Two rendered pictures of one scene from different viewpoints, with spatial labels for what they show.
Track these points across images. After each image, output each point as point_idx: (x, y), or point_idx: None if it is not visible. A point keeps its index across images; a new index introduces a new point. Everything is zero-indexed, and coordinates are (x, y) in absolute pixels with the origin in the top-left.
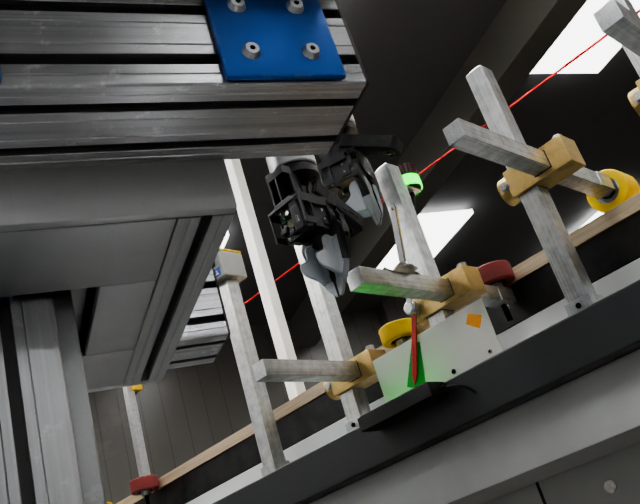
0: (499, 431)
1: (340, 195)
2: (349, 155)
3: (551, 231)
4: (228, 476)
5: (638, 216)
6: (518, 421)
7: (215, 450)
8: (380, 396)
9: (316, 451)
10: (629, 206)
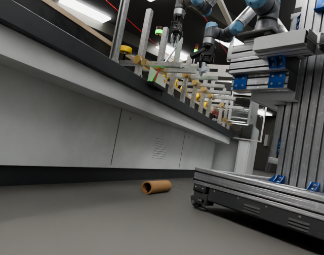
0: (154, 103)
1: (170, 28)
2: (181, 28)
3: (175, 79)
4: (30, 8)
5: None
6: (156, 104)
7: None
8: (105, 55)
9: (134, 74)
10: None
